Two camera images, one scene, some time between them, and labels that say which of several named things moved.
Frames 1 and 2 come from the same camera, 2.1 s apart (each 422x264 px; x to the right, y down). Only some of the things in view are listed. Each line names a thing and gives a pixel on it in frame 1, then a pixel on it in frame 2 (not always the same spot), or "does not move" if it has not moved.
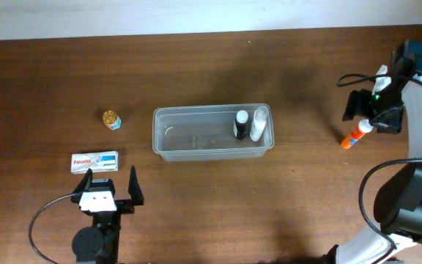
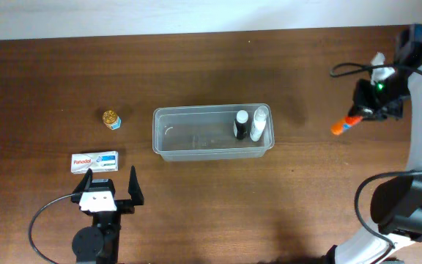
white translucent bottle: (260, 116) does not move
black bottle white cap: (240, 124) does not move
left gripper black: (127, 206) does not move
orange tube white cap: (363, 127) -> (346, 123)
